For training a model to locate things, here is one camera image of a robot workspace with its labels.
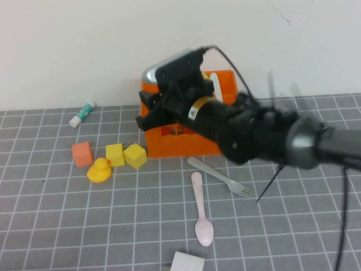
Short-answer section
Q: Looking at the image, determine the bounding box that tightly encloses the yellow rubber duck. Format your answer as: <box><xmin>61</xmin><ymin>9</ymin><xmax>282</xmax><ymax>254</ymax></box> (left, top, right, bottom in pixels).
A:
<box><xmin>86</xmin><ymin>158</ymin><xmax>112</xmax><ymax>185</ymax></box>

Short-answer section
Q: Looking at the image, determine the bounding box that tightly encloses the grey grid tablecloth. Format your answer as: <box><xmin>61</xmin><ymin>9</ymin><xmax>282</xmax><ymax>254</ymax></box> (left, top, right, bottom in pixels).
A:
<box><xmin>0</xmin><ymin>93</ymin><xmax>361</xmax><ymax>271</ymax></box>

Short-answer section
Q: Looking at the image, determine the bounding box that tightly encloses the orange foam cube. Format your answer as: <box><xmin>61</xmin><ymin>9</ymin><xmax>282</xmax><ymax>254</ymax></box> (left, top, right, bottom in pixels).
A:
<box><xmin>71</xmin><ymin>141</ymin><xmax>94</xmax><ymax>168</ymax></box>

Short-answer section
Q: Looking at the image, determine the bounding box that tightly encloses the white plastic knife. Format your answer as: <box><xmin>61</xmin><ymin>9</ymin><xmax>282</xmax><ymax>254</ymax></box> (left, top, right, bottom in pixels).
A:
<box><xmin>210</xmin><ymin>72</ymin><xmax>225</xmax><ymax>104</ymax></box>

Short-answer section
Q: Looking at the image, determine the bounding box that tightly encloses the pink plastic spoon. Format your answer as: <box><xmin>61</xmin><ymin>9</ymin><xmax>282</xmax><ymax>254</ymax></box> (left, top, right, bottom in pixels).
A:
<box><xmin>191</xmin><ymin>171</ymin><xmax>214</xmax><ymax>247</ymax></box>

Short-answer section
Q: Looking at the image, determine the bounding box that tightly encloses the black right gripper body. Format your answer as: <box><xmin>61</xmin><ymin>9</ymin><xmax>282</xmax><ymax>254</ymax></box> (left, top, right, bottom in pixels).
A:
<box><xmin>155</xmin><ymin>73</ymin><xmax>214</xmax><ymax>119</ymax></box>

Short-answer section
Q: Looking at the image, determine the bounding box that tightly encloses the yellow foam cube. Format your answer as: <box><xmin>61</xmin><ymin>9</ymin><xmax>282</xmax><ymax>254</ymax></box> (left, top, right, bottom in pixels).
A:
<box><xmin>105</xmin><ymin>143</ymin><xmax>125</xmax><ymax>168</ymax></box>
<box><xmin>122</xmin><ymin>143</ymin><xmax>147</xmax><ymax>171</ymax></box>

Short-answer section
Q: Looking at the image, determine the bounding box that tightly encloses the orange plastic cutlery holder crate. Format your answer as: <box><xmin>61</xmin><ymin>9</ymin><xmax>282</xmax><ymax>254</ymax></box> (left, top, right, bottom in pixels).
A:
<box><xmin>140</xmin><ymin>69</ymin><xmax>241</xmax><ymax>158</ymax></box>

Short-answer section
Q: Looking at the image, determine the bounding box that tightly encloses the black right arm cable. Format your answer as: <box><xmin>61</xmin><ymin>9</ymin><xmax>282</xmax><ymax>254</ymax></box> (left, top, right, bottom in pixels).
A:
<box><xmin>201</xmin><ymin>45</ymin><xmax>352</xmax><ymax>271</ymax></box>

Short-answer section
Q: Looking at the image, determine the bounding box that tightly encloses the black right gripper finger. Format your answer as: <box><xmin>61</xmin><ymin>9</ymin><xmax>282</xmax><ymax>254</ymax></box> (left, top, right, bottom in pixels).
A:
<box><xmin>138</xmin><ymin>90</ymin><xmax>161</xmax><ymax>108</ymax></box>
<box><xmin>135</xmin><ymin>108</ymin><xmax>175</xmax><ymax>131</ymax></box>

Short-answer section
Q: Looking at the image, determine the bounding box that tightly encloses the white rectangular box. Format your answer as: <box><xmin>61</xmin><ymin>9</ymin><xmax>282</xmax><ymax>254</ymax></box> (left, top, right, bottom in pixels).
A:
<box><xmin>170</xmin><ymin>251</ymin><xmax>205</xmax><ymax>271</ymax></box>

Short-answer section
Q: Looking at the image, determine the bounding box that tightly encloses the white and green glue stick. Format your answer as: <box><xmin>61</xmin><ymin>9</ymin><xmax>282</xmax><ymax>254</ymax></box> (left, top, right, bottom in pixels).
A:
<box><xmin>68</xmin><ymin>100</ymin><xmax>96</xmax><ymax>129</ymax></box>

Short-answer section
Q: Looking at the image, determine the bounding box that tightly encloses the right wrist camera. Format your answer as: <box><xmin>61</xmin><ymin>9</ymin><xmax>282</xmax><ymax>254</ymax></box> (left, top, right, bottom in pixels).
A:
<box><xmin>143</xmin><ymin>48</ymin><xmax>205</xmax><ymax>85</ymax></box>

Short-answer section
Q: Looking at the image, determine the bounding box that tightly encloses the grey-green plastic fork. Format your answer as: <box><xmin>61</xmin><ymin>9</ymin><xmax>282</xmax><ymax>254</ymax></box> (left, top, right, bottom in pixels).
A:
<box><xmin>186</xmin><ymin>156</ymin><xmax>254</xmax><ymax>198</ymax></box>

